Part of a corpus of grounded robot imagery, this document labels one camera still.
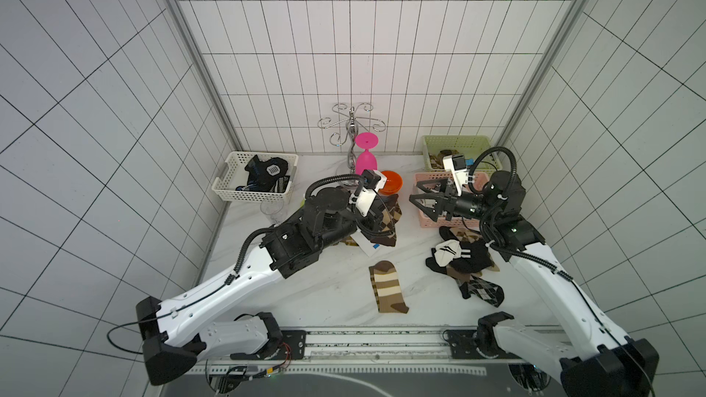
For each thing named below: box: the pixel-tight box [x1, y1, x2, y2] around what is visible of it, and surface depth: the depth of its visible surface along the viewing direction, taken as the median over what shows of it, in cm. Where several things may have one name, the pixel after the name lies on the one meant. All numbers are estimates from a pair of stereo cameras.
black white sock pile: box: [425, 226, 494, 275], surface depth 87 cm
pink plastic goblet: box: [353, 132, 379, 176], surface depth 92 cm
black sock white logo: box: [244, 154, 291, 193], surface depth 109 cm
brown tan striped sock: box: [368, 260, 410, 314], surface depth 85 cm
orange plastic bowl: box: [377, 170, 403, 195], surface depth 108 cm
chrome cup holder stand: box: [317, 102, 388, 178], surface depth 94 cm
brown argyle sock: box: [369, 193, 402, 248], surface depth 64 cm
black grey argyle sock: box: [455, 274, 505, 308], surface depth 83 cm
